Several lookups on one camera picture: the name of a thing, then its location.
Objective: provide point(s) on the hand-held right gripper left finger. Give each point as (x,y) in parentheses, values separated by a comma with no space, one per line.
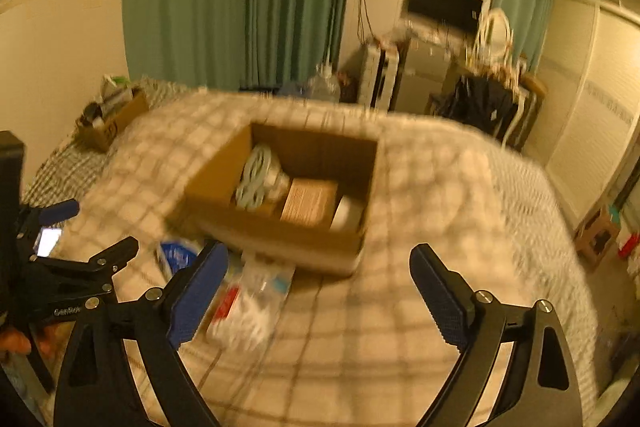
(197,294)

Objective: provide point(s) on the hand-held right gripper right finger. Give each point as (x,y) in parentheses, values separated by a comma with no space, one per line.
(440,297)

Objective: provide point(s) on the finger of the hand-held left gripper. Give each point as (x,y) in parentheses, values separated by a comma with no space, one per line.
(57,211)
(102,261)

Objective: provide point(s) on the clear plastic bag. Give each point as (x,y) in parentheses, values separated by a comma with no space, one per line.
(252,314)
(324,84)

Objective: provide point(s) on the person's left hand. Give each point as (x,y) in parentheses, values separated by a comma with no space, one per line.
(15,341)

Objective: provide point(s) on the red packet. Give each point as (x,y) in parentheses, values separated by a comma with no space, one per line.
(226,304)

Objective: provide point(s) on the small white card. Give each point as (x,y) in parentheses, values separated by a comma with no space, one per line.
(48,241)

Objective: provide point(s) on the grey checkered sheet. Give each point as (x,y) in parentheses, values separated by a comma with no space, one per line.
(55,167)

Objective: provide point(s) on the blue white round packet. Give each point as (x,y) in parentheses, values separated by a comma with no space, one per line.
(175,254)

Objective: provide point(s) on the small cardboard box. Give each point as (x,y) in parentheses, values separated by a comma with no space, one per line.
(117,123)

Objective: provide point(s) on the small white container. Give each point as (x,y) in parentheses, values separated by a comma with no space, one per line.
(347,213)

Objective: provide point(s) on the white teal tape roll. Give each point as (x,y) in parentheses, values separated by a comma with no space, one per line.
(255,177)

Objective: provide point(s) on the white plastic bag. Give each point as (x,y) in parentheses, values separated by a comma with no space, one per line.
(116,88)

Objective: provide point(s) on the small brown box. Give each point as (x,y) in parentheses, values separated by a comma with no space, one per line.
(309,201)

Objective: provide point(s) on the small wooden stool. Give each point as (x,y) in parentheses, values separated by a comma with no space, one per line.
(597,234)

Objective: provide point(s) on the red container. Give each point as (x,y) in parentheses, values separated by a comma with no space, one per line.
(630,248)

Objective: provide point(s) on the dark clothes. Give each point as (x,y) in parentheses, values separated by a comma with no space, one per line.
(480,104)

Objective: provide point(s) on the wooden chair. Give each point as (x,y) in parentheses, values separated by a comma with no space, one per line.
(530,97)

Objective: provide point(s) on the grey cabinet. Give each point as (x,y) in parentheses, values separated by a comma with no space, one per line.
(425,72)

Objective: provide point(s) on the white shelf unit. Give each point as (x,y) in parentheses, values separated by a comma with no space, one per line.
(375,72)

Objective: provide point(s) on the crumpled clear plastic bag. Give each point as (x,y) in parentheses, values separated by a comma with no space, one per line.
(324,84)

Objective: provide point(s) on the white closet doors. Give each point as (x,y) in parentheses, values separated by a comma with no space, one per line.
(595,97)

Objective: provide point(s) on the white hanger rack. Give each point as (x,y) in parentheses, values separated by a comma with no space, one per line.
(492,37)

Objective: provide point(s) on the black television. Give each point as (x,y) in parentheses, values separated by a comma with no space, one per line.
(442,2)

